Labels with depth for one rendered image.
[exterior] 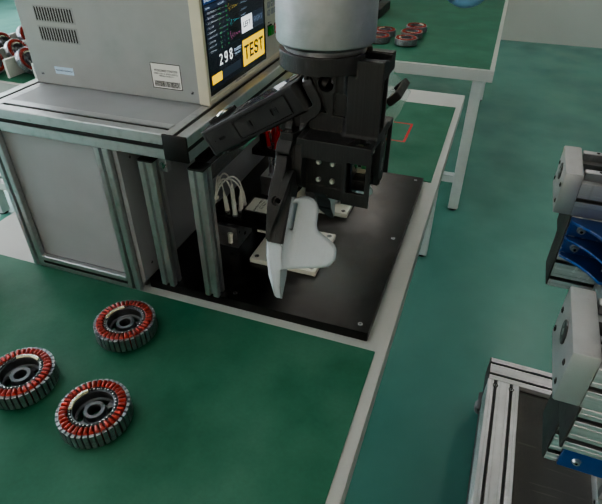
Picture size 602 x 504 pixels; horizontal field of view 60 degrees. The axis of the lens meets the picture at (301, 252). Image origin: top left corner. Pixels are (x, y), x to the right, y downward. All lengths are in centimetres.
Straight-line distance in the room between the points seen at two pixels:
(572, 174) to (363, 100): 77
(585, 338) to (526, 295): 168
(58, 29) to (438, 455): 150
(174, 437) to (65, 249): 53
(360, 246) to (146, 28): 62
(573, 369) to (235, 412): 50
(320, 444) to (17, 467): 45
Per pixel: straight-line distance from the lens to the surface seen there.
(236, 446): 85
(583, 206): 116
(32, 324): 114
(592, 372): 74
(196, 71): 97
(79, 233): 116
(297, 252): 44
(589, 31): 640
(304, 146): 42
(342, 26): 38
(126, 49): 105
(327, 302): 103
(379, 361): 96
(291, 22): 39
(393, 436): 179
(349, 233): 123
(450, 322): 218
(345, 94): 41
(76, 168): 106
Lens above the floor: 146
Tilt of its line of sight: 36 degrees down
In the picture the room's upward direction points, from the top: straight up
